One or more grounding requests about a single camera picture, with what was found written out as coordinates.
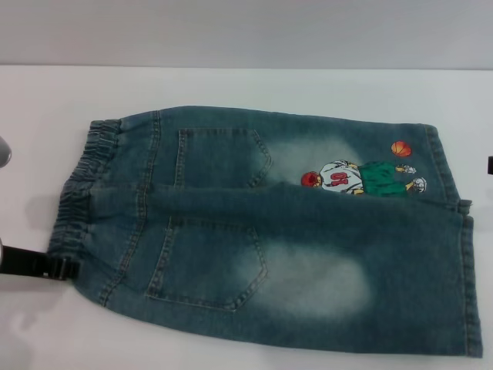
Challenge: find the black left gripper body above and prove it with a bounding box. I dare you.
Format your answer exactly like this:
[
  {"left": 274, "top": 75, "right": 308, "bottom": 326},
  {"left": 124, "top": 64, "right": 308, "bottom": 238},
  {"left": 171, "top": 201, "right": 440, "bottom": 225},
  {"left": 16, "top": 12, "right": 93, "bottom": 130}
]
[{"left": 2, "top": 248, "right": 46, "bottom": 277}]

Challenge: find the blue denim shorts basketball print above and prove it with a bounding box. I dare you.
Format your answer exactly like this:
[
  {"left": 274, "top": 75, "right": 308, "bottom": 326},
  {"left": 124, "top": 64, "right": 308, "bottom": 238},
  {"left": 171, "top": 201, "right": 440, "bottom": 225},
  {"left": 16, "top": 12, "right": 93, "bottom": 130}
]
[{"left": 45, "top": 104, "right": 485, "bottom": 346}]

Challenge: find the left wrist camera housing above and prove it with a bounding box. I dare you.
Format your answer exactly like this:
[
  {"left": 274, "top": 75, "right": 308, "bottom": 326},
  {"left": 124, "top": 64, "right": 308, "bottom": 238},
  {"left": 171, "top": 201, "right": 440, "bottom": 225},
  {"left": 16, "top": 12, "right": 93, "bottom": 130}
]
[{"left": 0, "top": 134, "right": 12, "bottom": 169}]

